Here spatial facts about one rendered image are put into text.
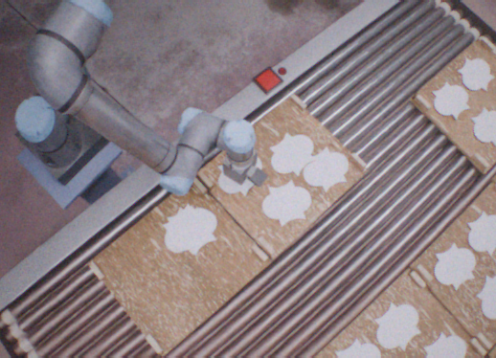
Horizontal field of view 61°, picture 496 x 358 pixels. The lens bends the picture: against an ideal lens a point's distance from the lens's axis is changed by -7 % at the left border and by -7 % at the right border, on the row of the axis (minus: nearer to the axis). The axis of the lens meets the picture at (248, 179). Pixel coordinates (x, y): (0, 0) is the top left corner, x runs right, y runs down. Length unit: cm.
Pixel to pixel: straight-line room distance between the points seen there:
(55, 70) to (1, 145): 188
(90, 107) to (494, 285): 122
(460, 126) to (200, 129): 89
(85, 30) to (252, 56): 180
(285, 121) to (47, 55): 79
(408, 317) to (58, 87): 108
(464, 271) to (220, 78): 173
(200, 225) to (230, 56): 154
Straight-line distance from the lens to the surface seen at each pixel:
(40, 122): 131
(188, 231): 130
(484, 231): 150
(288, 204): 133
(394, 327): 135
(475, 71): 172
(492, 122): 165
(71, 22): 96
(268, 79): 151
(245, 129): 107
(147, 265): 133
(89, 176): 152
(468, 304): 145
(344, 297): 134
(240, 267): 130
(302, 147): 139
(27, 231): 254
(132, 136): 99
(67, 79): 93
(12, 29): 319
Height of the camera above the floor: 223
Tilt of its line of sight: 72 degrees down
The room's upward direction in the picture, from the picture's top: 2 degrees clockwise
